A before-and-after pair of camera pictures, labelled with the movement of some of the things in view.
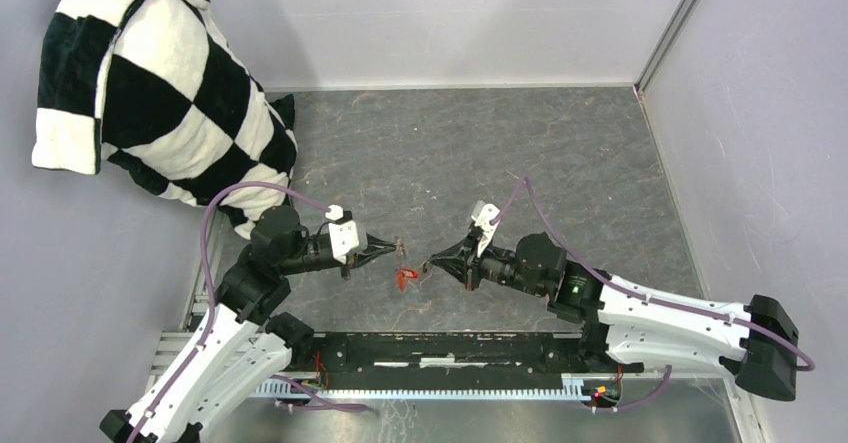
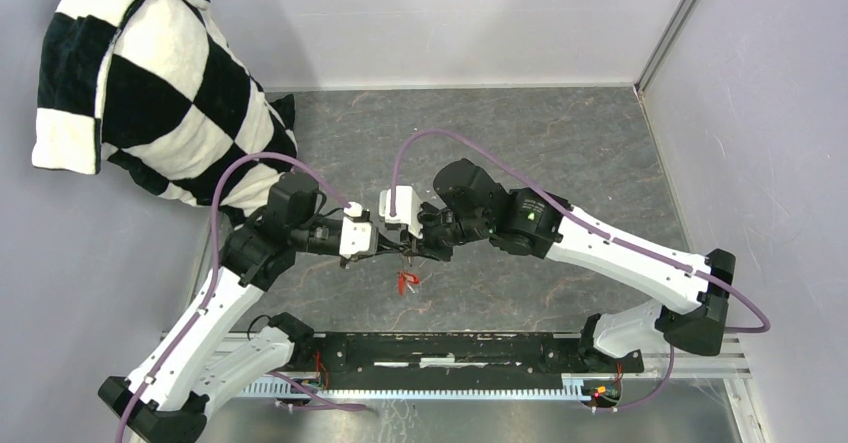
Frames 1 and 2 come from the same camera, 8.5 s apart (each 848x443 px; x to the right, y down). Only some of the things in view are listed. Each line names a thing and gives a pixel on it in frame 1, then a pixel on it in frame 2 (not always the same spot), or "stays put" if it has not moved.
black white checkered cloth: [138, 71] stays put
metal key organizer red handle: [402, 274] stays put
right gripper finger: [457, 267] -> [421, 250]
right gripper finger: [456, 255] -> [410, 243]
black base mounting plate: [440, 357] stays put
